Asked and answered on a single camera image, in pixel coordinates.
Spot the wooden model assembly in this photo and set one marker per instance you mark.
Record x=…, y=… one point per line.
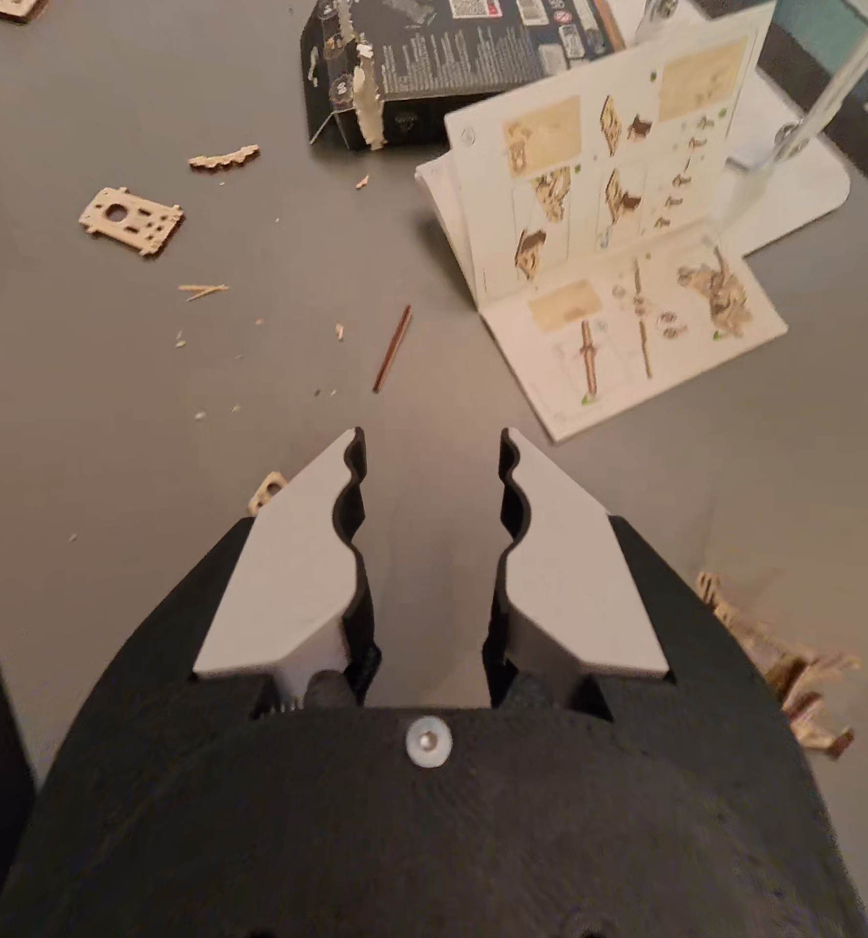
x=786, y=667

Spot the rectangular wooden plate with holes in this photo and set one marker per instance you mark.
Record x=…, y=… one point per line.
x=148, y=227

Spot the flat wooden piece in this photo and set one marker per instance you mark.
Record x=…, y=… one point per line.
x=9, y=7

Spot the dark wooden stick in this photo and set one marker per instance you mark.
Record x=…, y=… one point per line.
x=392, y=349

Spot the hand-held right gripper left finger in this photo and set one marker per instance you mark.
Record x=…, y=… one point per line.
x=287, y=571

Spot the white stand with clear bar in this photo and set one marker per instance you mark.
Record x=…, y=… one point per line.
x=800, y=198

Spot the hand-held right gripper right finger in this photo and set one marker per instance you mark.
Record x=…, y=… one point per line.
x=573, y=579

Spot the small wooden part with holes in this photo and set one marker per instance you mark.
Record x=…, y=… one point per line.
x=265, y=495

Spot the thin wooden splinters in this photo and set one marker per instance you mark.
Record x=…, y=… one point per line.
x=203, y=289

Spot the instruction booklet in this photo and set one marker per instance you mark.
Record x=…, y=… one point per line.
x=588, y=183

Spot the black cardboard box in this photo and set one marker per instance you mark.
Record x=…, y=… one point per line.
x=441, y=66

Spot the toothed wooden strip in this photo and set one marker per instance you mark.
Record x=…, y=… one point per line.
x=225, y=157

